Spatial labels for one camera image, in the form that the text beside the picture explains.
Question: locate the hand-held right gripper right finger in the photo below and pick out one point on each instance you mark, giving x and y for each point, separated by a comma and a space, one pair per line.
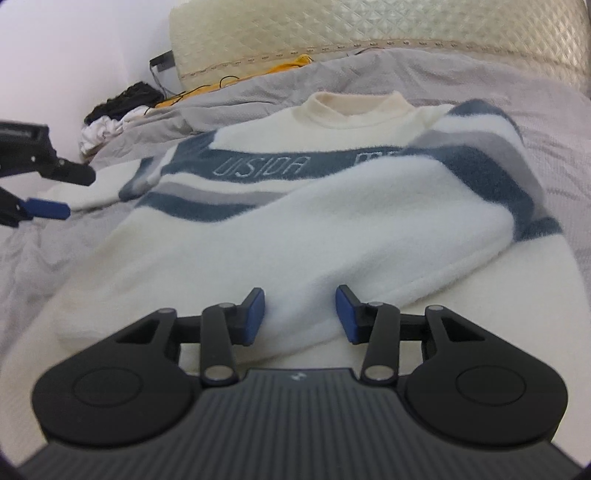
345, 314

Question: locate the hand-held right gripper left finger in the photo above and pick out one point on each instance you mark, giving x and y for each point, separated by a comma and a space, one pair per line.
254, 314

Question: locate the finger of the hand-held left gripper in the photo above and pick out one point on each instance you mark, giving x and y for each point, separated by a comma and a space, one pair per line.
69, 173
48, 210

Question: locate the white sweater with blue stripes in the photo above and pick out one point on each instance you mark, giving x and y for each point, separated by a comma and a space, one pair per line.
346, 221

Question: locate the white clothes pile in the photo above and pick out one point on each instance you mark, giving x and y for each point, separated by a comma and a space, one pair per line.
99, 131

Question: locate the black clothes pile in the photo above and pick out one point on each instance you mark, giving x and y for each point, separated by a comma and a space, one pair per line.
124, 101

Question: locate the yellow cloth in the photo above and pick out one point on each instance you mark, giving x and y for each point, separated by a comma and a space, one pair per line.
286, 67

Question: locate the grey bed sheet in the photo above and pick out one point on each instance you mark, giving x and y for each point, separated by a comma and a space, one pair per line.
554, 138

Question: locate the cream quilted headboard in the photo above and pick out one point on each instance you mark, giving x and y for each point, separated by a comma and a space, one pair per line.
369, 23

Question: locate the black wall socket plate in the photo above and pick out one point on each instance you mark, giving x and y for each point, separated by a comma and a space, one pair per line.
162, 61

